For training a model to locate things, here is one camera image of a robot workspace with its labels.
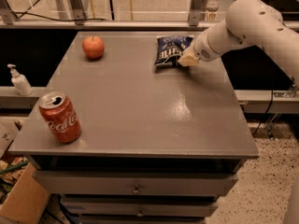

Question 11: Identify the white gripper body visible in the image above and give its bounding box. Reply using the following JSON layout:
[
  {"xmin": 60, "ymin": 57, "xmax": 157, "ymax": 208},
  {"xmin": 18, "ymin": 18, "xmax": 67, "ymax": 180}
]
[{"xmin": 191, "ymin": 32, "xmax": 220, "ymax": 62}]

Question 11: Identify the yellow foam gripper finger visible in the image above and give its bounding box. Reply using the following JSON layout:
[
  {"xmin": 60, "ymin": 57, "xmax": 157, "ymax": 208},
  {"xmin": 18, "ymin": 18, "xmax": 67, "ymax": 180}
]
[{"xmin": 178, "ymin": 50, "xmax": 199, "ymax": 67}]

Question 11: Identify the blue chip bag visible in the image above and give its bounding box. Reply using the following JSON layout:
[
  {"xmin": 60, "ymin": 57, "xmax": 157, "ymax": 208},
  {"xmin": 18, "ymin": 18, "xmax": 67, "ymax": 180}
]
[{"xmin": 155, "ymin": 35, "xmax": 193, "ymax": 67}]

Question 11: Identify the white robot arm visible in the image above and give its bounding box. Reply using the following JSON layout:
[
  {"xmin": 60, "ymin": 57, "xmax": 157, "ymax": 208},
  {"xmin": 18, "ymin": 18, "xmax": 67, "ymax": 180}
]
[{"xmin": 178, "ymin": 0, "xmax": 299, "ymax": 83}]

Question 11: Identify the red apple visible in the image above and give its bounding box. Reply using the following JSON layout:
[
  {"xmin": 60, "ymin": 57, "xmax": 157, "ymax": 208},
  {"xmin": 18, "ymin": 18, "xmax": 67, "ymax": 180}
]
[{"xmin": 82, "ymin": 35, "xmax": 105, "ymax": 59}]

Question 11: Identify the grey drawer cabinet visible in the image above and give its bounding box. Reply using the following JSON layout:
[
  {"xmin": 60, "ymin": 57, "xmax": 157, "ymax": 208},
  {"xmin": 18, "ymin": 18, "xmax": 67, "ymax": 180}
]
[{"xmin": 10, "ymin": 32, "xmax": 258, "ymax": 224}]

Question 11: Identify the red Coca-Cola can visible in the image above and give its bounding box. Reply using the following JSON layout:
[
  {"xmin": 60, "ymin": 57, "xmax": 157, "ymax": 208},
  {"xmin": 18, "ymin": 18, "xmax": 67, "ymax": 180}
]
[{"xmin": 39, "ymin": 91, "xmax": 81, "ymax": 144}]

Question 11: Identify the white pump dispenser bottle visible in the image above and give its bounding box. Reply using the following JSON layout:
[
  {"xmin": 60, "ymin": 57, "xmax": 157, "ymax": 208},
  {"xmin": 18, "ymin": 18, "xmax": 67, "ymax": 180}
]
[{"xmin": 7, "ymin": 64, "xmax": 33, "ymax": 96}]

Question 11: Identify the middle grey drawer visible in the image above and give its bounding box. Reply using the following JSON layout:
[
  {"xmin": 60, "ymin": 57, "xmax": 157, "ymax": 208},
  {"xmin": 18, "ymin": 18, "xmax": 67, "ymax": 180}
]
[{"xmin": 62, "ymin": 197, "xmax": 218, "ymax": 217}]

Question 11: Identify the grey drawer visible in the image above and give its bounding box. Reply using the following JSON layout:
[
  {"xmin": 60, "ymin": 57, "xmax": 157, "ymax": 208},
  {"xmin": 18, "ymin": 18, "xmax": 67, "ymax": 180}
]
[
  {"xmin": 33, "ymin": 171, "xmax": 238, "ymax": 197},
  {"xmin": 62, "ymin": 197, "xmax": 218, "ymax": 217}
]

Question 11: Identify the top grey drawer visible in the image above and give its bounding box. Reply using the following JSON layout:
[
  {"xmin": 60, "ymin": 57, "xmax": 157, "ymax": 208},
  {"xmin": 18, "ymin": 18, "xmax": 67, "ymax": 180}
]
[{"xmin": 33, "ymin": 171, "xmax": 238, "ymax": 197}]

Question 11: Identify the cardboard box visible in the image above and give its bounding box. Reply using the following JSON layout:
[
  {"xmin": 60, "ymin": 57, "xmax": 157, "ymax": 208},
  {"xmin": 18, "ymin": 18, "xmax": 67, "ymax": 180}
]
[{"xmin": 0, "ymin": 163, "xmax": 50, "ymax": 224}]

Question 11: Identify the metal railing frame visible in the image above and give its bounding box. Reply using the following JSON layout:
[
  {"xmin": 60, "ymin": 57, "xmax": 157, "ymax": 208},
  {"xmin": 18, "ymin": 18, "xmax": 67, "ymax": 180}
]
[{"xmin": 0, "ymin": 0, "xmax": 298, "ymax": 30}]

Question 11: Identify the black cable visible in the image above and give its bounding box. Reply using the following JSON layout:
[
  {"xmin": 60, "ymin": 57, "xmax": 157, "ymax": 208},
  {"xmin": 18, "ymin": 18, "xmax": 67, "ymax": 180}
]
[{"xmin": 12, "ymin": 11, "xmax": 108, "ymax": 22}]

